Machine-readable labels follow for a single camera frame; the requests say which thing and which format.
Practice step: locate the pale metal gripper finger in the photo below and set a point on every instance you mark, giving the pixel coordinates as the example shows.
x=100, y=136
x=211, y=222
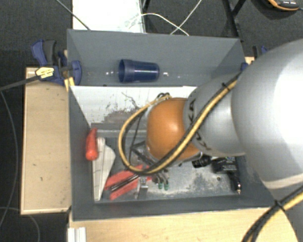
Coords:
x=143, y=191

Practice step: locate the white folded cloth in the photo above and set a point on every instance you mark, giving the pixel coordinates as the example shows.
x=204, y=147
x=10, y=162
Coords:
x=103, y=160

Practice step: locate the black box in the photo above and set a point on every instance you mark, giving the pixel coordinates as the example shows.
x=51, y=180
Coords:
x=223, y=166

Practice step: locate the orange toy carrot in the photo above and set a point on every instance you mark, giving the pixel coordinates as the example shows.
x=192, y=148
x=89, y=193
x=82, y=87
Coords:
x=91, y=145

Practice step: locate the black plug with brass tip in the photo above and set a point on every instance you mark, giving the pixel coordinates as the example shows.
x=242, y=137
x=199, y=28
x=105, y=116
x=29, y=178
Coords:
x=234, y=183

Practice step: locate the dark blue plastic cup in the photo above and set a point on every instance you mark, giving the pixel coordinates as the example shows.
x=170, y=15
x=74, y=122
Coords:
x=139, y=71

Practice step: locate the pale wood board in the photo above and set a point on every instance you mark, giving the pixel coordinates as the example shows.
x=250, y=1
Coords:
x=45, y=145

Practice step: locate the grey metal bin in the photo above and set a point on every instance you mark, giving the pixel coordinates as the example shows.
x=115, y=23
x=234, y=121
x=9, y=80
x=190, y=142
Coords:
x=181, y=52

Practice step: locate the black cylinder on white bracket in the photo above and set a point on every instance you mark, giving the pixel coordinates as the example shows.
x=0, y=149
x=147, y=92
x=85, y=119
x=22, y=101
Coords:
x=200, y=162

